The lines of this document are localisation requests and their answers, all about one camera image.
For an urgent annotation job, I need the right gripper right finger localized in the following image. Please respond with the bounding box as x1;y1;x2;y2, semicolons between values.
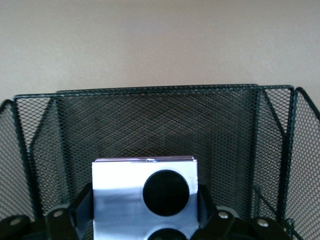
192;184;285;240

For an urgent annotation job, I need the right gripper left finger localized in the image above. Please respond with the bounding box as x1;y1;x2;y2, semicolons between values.
0;182;95;240

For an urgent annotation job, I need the lavender flip phone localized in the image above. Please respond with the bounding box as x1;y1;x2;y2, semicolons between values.
91;155;200;240

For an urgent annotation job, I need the black wire mesh basket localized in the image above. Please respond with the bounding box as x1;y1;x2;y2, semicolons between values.
0;83;320;240

